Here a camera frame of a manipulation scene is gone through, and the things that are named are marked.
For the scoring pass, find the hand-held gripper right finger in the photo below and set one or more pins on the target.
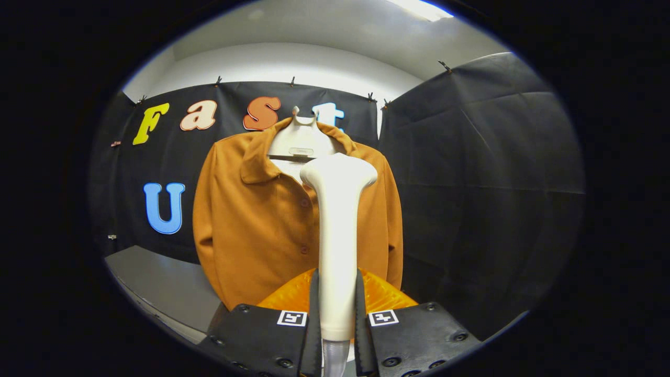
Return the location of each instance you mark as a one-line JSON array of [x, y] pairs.
[[419, 335]]

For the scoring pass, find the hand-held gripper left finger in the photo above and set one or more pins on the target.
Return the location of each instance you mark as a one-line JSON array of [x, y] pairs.
[[261, 340]]

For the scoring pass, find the orange button shirt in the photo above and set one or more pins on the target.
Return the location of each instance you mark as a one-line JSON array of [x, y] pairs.
[[251, 235]]

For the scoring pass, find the white garment steamer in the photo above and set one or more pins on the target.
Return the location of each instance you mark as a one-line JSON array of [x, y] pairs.
[[337, 251]]

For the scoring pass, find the white clothes hanger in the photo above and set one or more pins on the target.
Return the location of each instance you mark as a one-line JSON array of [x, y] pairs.
[[301, 141]]

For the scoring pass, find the grey cabinet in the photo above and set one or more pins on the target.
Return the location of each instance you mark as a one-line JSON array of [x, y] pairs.
[[157, 277]]

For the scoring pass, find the row of black cloth clips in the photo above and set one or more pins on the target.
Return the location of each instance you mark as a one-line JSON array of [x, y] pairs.
[[292, 82]]

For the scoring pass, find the long ceiling light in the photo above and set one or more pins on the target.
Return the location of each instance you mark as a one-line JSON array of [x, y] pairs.
[[421, 8]]

